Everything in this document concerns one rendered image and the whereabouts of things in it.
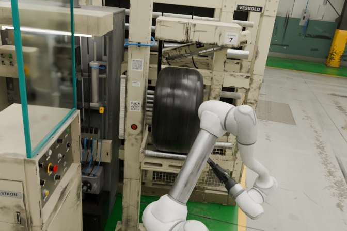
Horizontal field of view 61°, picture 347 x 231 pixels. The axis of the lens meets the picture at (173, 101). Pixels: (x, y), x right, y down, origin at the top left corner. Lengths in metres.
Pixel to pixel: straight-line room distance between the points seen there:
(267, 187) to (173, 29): 1.20
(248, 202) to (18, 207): 1.17
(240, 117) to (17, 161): 1.00
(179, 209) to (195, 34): 1.20
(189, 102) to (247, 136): 0.50
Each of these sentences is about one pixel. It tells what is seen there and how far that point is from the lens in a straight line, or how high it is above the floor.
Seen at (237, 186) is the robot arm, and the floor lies 0.95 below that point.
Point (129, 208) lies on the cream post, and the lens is 2.50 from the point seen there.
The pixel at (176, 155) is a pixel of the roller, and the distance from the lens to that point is 2.08.
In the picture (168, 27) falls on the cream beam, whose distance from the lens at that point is 2.13.
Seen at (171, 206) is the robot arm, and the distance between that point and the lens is 1.48.
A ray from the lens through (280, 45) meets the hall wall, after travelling 11.27.
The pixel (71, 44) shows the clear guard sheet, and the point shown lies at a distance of 1.71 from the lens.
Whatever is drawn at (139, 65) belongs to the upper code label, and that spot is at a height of 1.51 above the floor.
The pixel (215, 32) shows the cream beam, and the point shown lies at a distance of 2.14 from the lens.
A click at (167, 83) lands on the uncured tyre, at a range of 1.85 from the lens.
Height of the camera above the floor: 2.00
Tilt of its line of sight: 21 degrees down
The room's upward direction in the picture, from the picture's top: 6 degrees clockwise
